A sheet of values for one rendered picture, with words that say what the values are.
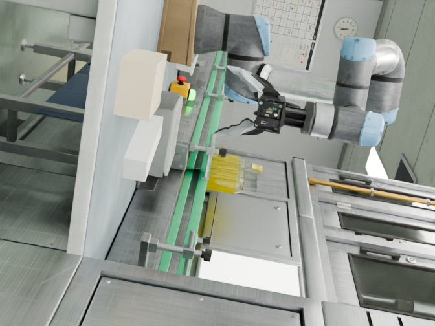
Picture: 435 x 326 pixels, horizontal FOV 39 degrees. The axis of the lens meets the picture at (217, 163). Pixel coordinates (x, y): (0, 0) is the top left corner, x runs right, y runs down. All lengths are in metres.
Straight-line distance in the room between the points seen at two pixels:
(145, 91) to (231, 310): 0.47
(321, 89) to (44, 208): 1.02
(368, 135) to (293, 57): 6.77
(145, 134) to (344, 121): 0.58
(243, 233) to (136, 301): 1.01
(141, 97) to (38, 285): 0.42
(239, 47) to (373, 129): 0.68
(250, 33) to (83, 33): 0.77
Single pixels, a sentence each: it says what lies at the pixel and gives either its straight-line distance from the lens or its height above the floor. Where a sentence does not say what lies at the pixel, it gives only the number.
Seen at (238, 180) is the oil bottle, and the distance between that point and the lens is 2.15.
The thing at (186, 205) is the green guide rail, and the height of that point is 0.92.
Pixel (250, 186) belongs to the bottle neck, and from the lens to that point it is 2.17.
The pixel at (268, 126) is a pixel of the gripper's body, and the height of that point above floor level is 1.07.
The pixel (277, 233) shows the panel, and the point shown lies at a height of 1.24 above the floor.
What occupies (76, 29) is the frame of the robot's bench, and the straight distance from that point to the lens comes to 1.21.
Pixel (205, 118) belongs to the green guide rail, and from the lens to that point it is 2.36.
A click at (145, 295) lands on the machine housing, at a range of 1.19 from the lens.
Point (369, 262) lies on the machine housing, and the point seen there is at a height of 1.59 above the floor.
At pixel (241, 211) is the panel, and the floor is 1.11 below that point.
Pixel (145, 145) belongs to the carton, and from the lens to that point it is 1.60.
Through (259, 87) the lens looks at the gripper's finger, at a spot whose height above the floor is 1.04.
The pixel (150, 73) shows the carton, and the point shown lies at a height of 0.81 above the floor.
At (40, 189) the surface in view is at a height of 0.37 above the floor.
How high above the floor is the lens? 0.97
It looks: level
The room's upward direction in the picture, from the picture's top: 101 degrees clockwise
